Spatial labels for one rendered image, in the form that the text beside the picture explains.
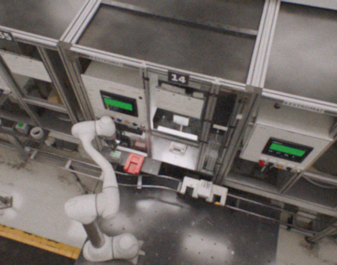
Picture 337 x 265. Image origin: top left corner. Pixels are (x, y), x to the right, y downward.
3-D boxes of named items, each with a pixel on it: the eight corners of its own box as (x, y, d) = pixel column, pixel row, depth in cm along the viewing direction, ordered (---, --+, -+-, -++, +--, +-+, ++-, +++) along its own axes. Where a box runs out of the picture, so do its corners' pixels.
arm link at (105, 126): (115, 124, 228) (97, 126, 227) (112, 112, 215) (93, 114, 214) (116, 136, 222) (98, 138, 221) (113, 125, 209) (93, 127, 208)
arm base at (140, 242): (141, 266, 243) (140, 265, 239) (114, 258, 247) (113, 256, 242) (148, 243, 253) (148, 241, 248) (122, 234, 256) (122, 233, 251)
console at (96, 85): (93, 119, 231) (78, 78, 192) (108, 90, 246) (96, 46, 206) (146, 133, 226) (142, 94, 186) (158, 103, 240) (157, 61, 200)
